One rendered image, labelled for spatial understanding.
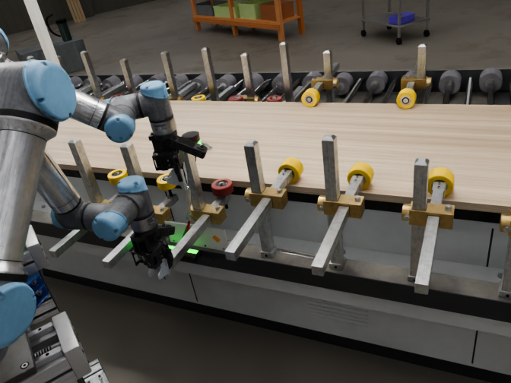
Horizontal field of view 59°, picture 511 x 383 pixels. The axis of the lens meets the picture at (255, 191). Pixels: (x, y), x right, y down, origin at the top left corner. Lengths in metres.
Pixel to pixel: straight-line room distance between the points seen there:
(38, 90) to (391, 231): 1.22
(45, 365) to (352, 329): 1.33
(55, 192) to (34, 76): 0.36
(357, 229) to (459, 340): 0.61
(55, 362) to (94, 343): 1.46
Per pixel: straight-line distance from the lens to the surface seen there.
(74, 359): 1.13
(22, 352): 1.10
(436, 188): 1.46
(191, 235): 1.54
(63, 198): 1.22
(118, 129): 1.24
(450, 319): 1.63
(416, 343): 2.05
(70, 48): 8.24
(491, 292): 1.52
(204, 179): 1.78
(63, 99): 0.97
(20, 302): 0.92
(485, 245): 1.68
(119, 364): 2.42
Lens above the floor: 1.73
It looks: 31 degrees down
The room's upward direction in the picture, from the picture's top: 10 degrees counter-clockwise
